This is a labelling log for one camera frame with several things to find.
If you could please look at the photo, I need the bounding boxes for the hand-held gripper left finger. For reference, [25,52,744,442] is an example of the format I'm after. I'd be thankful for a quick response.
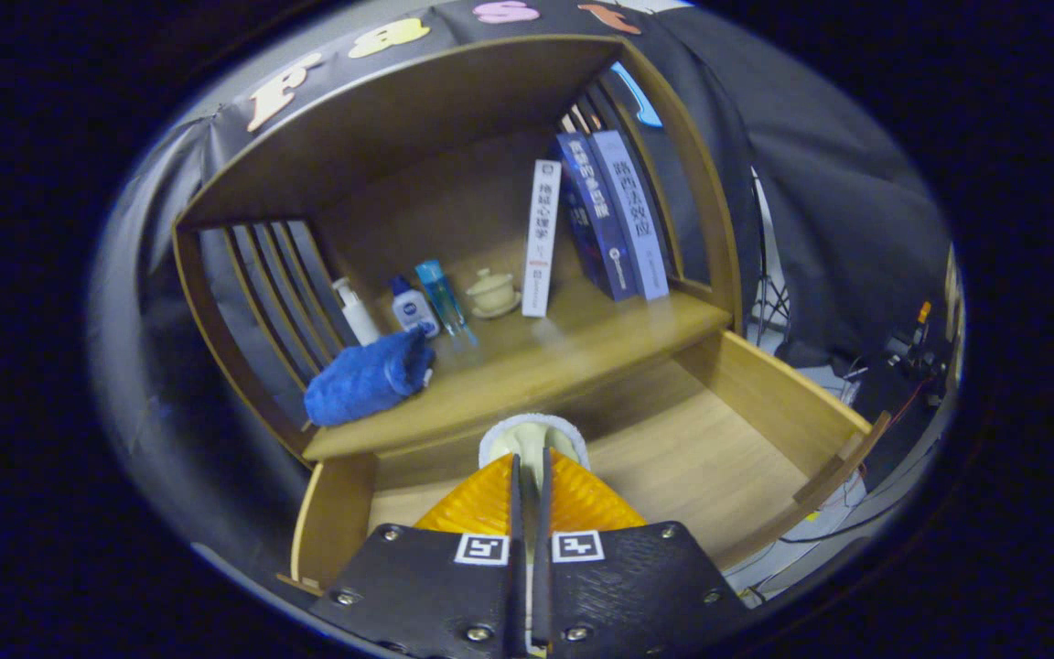
[312,453,528,659]

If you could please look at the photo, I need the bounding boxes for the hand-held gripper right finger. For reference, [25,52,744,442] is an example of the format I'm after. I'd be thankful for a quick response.
[532,448,752,659]

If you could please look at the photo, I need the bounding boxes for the wooden drawer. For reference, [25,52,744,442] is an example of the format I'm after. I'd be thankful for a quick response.
[275,329,894,596]

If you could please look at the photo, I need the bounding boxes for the cream sponge brush white pad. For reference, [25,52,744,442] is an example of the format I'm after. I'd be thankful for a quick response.
[478,414,592,472]

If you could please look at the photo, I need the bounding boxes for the wooden countertop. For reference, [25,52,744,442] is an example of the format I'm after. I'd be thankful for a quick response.
[303,275,734,461]

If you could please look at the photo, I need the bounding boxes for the wooden cabinet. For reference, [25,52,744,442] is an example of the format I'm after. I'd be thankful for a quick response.
[170,35,747,468]

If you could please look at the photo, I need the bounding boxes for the blue rolled towel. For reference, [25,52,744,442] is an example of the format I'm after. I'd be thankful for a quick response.
[304,327,436,427]

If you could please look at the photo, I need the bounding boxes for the white lotion bottle blue cap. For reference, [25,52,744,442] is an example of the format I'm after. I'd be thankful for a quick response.
[389,275,441,340]

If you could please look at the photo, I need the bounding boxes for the white pump bottle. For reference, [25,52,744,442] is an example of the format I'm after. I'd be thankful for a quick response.
[332,277,382,347]

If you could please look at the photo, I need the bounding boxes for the clear blue bottle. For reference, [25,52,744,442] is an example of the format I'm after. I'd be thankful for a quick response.
[414,259,478,347]

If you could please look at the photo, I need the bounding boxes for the beige lidded teacup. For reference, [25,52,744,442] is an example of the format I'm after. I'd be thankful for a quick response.
[466,267,522,319]

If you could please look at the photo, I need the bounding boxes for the black metal stand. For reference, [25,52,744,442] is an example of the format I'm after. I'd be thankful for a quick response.
[751,169,793,344]

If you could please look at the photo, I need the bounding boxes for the white book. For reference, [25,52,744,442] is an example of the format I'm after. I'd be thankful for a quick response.
[522,160,563,319]

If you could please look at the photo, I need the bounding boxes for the dark blue book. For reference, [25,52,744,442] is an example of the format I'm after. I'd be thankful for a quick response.
[554,132,638,302]

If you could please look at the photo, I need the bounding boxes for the pale blue book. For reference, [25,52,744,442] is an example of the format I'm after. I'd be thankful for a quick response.
[589,130,671,301]

